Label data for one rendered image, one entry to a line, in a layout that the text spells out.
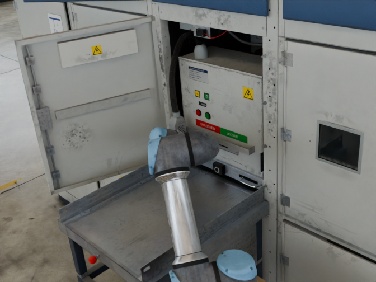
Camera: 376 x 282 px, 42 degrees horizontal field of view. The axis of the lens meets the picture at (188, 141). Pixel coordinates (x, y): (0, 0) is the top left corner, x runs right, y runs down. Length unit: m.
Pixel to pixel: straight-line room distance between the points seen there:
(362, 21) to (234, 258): 0.82
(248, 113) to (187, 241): 0.75
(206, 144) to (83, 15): 1.38
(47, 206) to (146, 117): 1.74
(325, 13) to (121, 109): 1.12
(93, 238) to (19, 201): 2.12
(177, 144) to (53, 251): 2.06
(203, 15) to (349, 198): 0.91
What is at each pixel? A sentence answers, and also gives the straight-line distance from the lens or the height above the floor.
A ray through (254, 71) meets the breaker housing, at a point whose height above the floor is 1.39.
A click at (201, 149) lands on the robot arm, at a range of 1.57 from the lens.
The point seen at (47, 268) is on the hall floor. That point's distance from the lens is 3.36.
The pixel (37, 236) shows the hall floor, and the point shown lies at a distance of 3.67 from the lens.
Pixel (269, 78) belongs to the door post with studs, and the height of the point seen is 1.41.
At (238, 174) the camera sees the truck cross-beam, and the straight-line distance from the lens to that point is 2.27.
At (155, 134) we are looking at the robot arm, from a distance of 2.01.
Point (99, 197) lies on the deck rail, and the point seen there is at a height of 0.87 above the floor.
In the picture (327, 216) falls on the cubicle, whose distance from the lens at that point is 1.98.
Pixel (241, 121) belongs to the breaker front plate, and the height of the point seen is 1.17.
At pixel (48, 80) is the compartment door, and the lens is 2.25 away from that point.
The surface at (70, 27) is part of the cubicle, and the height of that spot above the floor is 1.44.
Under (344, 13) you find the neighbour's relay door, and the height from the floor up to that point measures 1.69.
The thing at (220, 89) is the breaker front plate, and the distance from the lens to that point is 2.17.
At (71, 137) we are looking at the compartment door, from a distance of 2.36.
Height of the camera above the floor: 2.06
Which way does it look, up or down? 27 degrees down
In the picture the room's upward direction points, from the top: 5 degrees counter-clockwise
